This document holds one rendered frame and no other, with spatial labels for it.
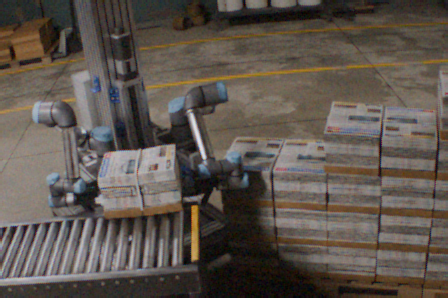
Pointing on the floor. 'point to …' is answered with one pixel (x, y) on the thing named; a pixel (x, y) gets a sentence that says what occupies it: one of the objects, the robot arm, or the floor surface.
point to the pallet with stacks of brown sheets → (27, 43)
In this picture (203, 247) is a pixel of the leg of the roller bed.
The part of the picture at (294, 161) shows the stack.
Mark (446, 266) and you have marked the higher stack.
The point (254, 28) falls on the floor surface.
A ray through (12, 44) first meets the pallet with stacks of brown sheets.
